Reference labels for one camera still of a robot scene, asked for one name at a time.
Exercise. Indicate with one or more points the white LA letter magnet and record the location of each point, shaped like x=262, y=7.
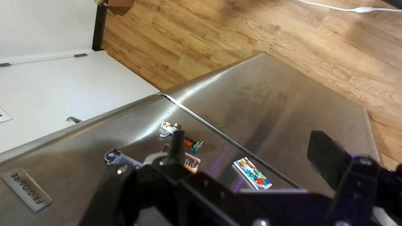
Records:
x=191, y=162

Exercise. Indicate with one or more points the white door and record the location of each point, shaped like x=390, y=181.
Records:
x=51, y=73

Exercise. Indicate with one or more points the Frigidaire brand plate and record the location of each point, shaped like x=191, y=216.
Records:
x=27, y=189

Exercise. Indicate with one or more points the colourful rectangular fridge magnet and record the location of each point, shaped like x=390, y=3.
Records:
x=252, y=174

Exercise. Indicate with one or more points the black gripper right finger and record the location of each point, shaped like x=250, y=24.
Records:
x=328, y=157

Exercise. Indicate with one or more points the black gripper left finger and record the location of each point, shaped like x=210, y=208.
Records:
x=176, y=151

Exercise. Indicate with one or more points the stainless steel refrigerator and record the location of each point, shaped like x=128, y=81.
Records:
x=259, y=108

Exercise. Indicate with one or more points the green turtle magnet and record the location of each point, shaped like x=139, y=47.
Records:
x=167, y=128

